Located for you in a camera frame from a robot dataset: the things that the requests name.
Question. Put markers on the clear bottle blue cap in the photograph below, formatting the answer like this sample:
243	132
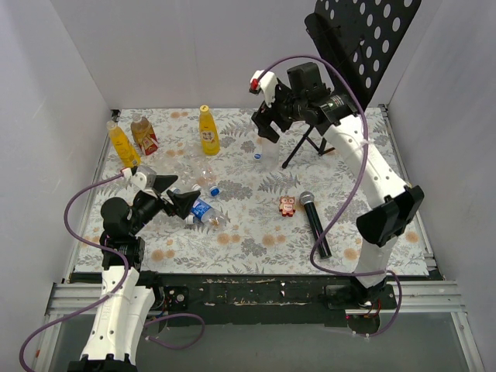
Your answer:
202	174

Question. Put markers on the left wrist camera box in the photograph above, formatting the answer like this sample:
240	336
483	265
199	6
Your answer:
143	177

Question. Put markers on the black front base bar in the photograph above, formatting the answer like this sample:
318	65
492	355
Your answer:
217	300

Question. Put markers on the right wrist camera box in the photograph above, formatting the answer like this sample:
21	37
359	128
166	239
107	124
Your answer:
265	83

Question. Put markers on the black silver microphone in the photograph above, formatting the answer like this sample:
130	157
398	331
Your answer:
307	201

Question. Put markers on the brown tea bottle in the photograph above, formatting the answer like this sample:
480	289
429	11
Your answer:
143	134

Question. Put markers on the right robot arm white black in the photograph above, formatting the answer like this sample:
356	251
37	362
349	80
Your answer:
393	202

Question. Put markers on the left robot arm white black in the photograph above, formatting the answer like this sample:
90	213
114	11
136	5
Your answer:
127	293

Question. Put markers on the floral patterned table mat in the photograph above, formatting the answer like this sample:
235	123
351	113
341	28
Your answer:
257	239

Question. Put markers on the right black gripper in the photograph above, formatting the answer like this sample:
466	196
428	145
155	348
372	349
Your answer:
274	112

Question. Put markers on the yellow honey pomelo bottle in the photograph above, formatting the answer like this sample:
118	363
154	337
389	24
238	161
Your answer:
123	147

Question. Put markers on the tall yellow juice bottle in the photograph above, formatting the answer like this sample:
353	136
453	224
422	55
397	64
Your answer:
208	132

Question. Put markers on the red owl wooden block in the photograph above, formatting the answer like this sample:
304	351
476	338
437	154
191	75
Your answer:
286	206

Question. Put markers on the clear crushed plastic bottle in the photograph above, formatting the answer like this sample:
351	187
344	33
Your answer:
270	155

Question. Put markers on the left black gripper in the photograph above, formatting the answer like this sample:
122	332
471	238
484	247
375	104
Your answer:
163	198

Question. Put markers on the black perforated music stand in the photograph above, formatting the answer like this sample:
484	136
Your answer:
358	40

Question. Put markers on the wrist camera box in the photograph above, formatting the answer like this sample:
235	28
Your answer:
265	83
143	177

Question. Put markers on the blue label crushed water bottle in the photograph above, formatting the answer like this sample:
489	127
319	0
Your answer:
204	213

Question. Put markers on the clear bottle white cap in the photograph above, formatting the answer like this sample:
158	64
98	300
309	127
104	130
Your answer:
186	172

